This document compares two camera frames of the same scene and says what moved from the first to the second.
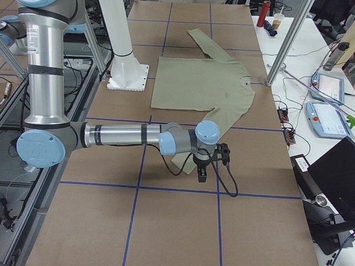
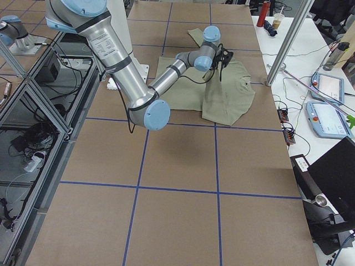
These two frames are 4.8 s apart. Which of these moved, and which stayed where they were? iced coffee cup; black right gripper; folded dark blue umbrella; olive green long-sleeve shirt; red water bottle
Moved: black right gripper; olive green long-sleeve shirt
Stayed: folded dark blue umbrella; iced coffee cup; red water bottle
